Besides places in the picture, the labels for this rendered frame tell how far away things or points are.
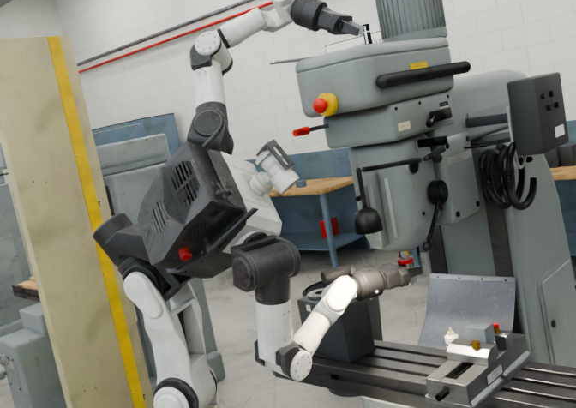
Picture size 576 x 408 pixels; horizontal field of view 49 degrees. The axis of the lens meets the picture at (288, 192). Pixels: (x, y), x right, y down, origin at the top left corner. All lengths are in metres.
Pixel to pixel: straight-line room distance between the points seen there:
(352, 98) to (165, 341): 0.85
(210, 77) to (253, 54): 6.25
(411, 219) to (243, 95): 6.63
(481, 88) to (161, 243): 1.14
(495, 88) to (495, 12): 4.05
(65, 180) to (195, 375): 1.49
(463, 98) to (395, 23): 0.31
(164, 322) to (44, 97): 1.59
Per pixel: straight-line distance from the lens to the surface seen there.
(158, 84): 9.66
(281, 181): 1.62
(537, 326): 2.28
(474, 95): 2.12
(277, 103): 7.90
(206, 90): 1.85
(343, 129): 1.78
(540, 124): 1.87
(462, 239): 2.24
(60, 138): 3.13
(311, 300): 2.16
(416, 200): 1.80
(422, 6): 1.99
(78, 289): 3.16
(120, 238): 1.83
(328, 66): 1.67
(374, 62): 1.64
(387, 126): 1.70
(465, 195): 1.99
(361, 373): 2.03
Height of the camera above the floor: 1.77
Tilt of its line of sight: 7 degrees down
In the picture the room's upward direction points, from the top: 11 degrees counter-clockwise
